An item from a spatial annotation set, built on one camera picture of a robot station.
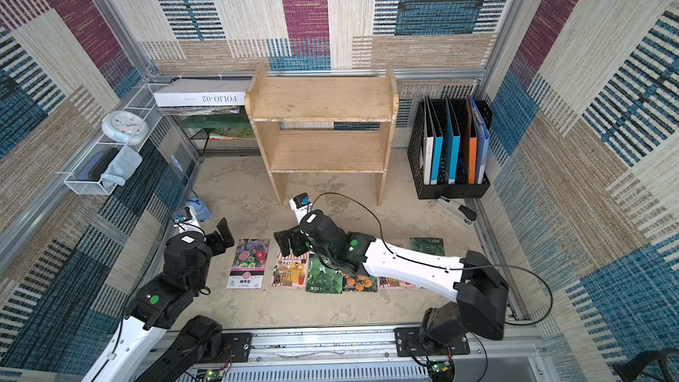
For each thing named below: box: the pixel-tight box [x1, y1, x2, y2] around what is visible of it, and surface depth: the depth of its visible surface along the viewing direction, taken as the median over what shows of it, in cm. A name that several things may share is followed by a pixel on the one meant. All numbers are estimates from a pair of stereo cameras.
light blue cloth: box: [100, 145, 144, 189], surface depth 70 cm
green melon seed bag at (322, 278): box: [305, 253, 344, 295], surface depth 87 cm
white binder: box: [422, 95, 435, 186], surface depth 91 cm
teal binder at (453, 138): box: [444, 93, 461, 185], surface depth 90 cm
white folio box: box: [152, 79, 253, 108], surface depth 81 cm
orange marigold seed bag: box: [342, 273, 378, 292], surface depth 85 cm
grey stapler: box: [435, 195, 478, 228], surface depth 101 cm
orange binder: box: [468, 104, 478, 185], surface depth 91 cm
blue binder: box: [467, 94, 490, 184], surface depth 89 cm
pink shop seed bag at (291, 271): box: [270, 250, 311, 290], surface depth 89 cm
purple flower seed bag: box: [226, 237, 271, 290], surface depth 91 cm
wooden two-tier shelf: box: [244, 65, 400, 207], surface depth 82 cm
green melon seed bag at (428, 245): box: [410, 236, 445, 257], surface depth 96 cm
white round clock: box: [100, 109, 150, 146], surface depth 76 cm
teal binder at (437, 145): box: [427, 96, 444, 185], surface depth 89 cm
